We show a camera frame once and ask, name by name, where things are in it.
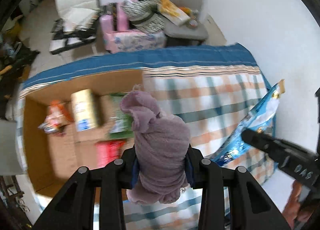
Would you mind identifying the pink suitcase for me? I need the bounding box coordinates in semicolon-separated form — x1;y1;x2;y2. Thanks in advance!
99;2;131;53

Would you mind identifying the white padded chair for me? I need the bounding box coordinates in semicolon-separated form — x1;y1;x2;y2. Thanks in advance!
49;0;100;55

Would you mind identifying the floral pink package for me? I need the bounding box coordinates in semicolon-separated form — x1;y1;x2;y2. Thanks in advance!
103;30;167;54

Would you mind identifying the tape roll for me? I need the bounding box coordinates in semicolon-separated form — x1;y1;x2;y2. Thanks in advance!
188;19;199;29

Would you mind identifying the green wet wipes pack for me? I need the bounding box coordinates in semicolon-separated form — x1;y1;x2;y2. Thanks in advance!
108;93;133;140

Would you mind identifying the cardboard box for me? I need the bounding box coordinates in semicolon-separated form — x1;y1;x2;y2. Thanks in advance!
21;69;143;197

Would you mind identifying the beige board against wall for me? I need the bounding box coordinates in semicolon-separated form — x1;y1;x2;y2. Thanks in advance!
204;14;227;46

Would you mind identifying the right hand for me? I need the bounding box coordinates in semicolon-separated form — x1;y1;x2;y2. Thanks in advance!
282;181;314;229

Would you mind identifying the yellow snack package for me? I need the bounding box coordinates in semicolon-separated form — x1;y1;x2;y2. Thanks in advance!
158;0;190;26

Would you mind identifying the orange panda snack bag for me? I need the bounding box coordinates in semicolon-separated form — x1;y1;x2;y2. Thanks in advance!
38;100;74;136

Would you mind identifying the mauve fleece cloth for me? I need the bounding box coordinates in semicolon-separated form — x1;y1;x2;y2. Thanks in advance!
120;90;190;205

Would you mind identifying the grey chair near table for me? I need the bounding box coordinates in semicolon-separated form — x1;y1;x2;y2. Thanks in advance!
0;119;25;176

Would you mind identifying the red tissue pack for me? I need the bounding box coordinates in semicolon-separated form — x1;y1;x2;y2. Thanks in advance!
95;140;126;168

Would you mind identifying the plaid tablecloth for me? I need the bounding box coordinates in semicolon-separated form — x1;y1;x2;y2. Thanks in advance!
15;43;277;230

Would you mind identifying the yellow blue tissue pack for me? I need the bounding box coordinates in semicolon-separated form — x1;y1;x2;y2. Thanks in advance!
71;89;100;132

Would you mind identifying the blue long snack pouch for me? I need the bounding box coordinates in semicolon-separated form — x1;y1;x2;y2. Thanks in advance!
209;80;285;166

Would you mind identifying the grey chair by wall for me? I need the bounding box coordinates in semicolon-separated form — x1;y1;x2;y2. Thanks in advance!
158;0;208;47

